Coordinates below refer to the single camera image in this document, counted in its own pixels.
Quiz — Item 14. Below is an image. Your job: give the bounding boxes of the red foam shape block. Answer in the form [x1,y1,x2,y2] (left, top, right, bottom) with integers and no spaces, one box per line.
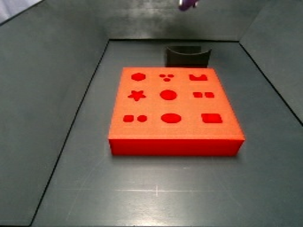
[108,67,245,156]

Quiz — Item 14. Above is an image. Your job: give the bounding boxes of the black angled cradle stand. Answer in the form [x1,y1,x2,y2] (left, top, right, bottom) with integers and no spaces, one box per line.
[164,46,212,68]

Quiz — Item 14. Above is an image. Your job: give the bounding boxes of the purple cylinder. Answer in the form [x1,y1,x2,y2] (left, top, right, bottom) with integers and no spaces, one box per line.
[179,0,199,12]

